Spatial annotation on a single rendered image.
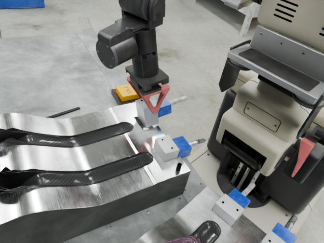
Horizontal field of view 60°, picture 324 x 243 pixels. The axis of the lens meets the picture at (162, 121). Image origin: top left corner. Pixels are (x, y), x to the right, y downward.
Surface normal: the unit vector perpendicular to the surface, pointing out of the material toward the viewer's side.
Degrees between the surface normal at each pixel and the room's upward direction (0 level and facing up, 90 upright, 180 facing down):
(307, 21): 98
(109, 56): 96
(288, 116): 31
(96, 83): 0
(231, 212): 0
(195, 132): 0
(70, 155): 22
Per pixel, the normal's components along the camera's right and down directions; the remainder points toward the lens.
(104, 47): -0.68, 0.50
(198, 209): 0.15, -0.74
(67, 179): 0.54, -0.74
